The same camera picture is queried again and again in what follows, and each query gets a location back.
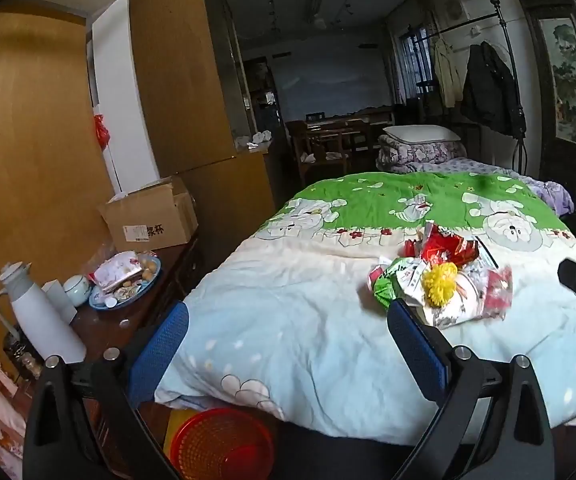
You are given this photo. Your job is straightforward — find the white thermos jug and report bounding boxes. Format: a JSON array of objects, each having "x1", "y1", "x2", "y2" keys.
[{"x1": 0, "y1": 261, "x2": 87, "y2": 366}]

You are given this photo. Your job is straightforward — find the window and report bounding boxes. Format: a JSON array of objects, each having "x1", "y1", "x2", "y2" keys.
[{"x1": 398, "y1": 25, "x2": 435, "y2": 103}]

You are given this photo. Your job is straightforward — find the wooden door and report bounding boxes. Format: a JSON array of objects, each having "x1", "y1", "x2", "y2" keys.
[{"x1": 0, "y1": 7, "x2": 119, "y2": 376}]

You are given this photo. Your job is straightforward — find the black jacket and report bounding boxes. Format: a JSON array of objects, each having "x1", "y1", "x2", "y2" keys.
[{"x1": 460, "y1": 41, "x2": 526, "y2": 136}]

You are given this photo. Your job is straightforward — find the wooden dining table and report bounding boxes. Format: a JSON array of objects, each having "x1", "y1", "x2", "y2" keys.
[{"x1": 285, "y1": 110, "x2": 396, "y2": 173}]

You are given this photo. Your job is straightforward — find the red plastic basket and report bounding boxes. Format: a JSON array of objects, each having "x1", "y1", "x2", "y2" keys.
[{"x1": 170, "y1": 407, "x2": 276, "y2": 480}]

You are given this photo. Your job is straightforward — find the lidded ceramic cup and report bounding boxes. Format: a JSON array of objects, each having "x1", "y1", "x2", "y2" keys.
[{"x1": 63, "y1": 274, "x2": 92, "y2": 307}]

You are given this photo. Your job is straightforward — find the framed landscape painting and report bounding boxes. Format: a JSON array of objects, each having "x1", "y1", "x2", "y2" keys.
[{"x1": 513, "y1": 0, "x2": 576, "y2": 233}]

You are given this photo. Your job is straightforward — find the folded floral quilt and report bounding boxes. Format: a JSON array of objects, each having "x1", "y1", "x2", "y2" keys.
[{"x1": 375, "y1": 135, "x2": 469, "y2": 174}]

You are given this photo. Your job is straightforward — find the green snack bag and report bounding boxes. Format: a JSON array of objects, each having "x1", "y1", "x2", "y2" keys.
[{"x1": 368, "y1": 256, "x2": 426, "y2": 312}]

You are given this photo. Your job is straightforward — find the cardboard box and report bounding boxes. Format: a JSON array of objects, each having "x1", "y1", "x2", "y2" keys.
[{"x1": 97, "y1": 176, "x2": 200, "y2": 253}]

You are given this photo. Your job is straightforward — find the black metal coat rack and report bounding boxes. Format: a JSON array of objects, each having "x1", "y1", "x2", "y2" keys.
[{"x1": 418, "y1": 0, "x2": 530, "y2": 176}]

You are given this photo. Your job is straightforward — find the printed blanket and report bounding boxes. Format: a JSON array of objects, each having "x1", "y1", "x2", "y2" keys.
[{"x1": 155, "y1": 170, "x2": 576, "y2": 448}]

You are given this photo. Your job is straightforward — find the white printed wrapper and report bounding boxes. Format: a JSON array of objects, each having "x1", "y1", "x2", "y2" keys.
[{"x1": 418, "y1": 265, "x2": 495, "y2": 329}]

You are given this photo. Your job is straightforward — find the wooden sideboard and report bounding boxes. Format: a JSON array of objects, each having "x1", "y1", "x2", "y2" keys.
[{"x1": 3, "y1": 230, "x2": 204, "y2": 480}]

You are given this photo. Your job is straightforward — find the white pillow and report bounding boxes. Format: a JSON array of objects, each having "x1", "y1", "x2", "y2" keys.
[{"x1": 383, "y1": 125, "x2": 461, "y2": 145}]

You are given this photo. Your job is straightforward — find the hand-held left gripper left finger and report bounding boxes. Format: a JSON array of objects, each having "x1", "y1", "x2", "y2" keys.
[{"x1": 22, "y1": 301, "x2": 190, "y2": 480}]

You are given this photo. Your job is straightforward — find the red hanging ornament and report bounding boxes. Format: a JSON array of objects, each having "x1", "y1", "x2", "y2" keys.
[{"x1": 93, "y1": 114, "x2": 112, "y2": 152}]

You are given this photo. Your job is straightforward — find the beige jacket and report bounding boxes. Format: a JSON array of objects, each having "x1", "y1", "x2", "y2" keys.
[{"x1": 433, "y1": 37, "x2": 465, "y2": 109}]

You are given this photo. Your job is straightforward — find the yellow plastic item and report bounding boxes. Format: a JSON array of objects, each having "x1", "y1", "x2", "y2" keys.
[{"x1": 163, "y1": 409, "x2": 204, "y2": 461}]

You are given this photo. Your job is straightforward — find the purple bed sheet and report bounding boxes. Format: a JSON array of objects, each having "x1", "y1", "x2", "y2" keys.
[{"x1": 418, "y1": 156, "x2": 575, "y2": 217}]

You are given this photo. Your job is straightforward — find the blue plate of snacks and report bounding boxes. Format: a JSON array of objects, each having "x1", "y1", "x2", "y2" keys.
[{"x1": 88, "y1": 254, "x2": 163, "y2": 311}]

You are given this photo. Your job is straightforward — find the yellow pompom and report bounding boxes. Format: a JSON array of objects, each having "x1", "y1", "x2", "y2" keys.
[{"x1": 420, "y1": 262, "x2": 459, "y2": 308}]

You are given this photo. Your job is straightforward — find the white cup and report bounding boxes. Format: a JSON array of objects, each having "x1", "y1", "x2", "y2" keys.
[{"x1": 42, "y1": 280, "x2": 78, "y2": 326}]

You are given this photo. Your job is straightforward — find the dark shelf unit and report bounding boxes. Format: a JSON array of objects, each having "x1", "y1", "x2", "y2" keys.
[{"x1": 243, "y1": 57, "x2": 282, "y2": 126}]

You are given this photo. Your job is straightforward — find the wooden wardrobe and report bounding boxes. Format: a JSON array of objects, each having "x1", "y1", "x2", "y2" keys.
[{"x1": 129, "y1": 0, "x2": 276, "y2": 271}]

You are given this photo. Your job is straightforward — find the white crumpled cloths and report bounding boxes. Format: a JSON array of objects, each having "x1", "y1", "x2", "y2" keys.
[{"x1": 235, "y1": 130, "x2": 274, "y2": 151}]

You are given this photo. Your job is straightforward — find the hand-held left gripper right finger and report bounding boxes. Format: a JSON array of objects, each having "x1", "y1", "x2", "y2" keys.
[{"x1": 387, "y1": 299, "x2": 555, "y2": 480}]

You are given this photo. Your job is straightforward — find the pink snack bag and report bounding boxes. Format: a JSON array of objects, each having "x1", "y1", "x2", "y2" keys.
[{"x1": 93, "y1": 251, "x2": 144, "y2": 293}]

